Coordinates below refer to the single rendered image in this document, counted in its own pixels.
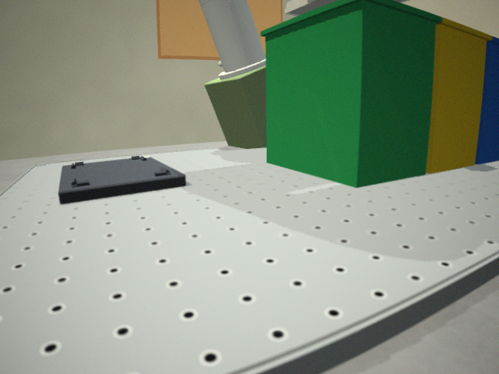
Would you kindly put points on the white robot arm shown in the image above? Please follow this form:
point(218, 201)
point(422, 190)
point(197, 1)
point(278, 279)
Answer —
point(235, 36)

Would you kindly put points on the blue open-top bin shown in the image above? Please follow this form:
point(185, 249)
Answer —
point(488, 138)

